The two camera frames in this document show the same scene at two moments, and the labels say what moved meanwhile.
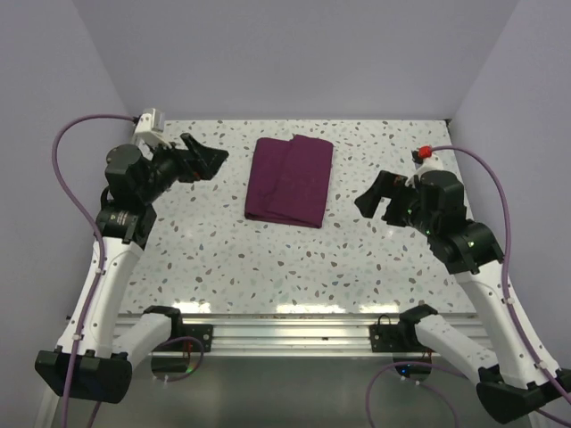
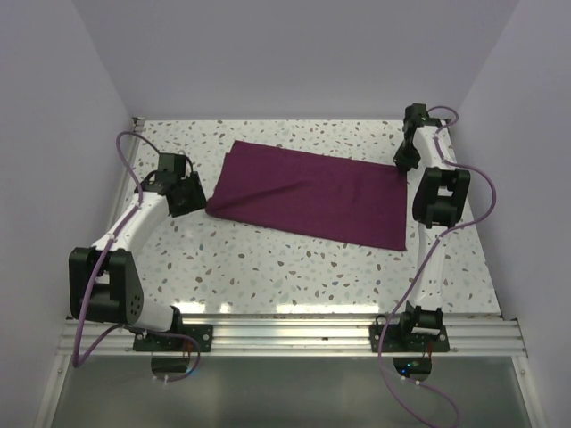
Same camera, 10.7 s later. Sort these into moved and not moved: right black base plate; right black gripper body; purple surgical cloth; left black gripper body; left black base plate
Moved: right black gripper body; left black gripper body; purple surgical cloth
Not moved: left black base plate; right black base plate
